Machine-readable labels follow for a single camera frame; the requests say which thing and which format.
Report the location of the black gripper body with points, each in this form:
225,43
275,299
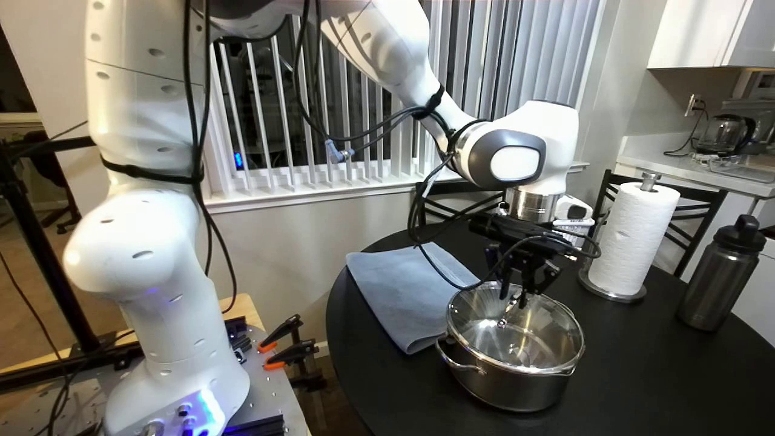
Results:
528,250

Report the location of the glass pot lid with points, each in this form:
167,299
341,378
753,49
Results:
510,336

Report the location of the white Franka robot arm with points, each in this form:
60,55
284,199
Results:
154,250

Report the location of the stainless steel pot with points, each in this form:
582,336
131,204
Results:
505,389

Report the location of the metal paper towel holder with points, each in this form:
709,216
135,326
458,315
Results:
610,296

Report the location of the black chair with crossed back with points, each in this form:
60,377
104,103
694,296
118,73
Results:
451,199

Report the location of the blue folded cloth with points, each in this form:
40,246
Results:
402,293

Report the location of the white paper towel roll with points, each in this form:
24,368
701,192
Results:
633,239

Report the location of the black chair with slatted back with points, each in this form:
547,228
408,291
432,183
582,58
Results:
701,211

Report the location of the dark water bottle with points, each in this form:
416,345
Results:
718,279

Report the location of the white vertical window blinds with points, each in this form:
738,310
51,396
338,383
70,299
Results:
517,57

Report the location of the white kitchen counter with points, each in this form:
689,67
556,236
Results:
709,170

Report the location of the black orange clamp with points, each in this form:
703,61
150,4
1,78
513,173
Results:
293,354
281,330

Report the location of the dark kitchen appliance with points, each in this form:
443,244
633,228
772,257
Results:
722,133

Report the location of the robot mounting table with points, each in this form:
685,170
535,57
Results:
280,389

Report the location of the black tripod stand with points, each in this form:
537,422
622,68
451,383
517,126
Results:
43,268

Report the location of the white wall cabinet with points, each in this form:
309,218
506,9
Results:
703,33

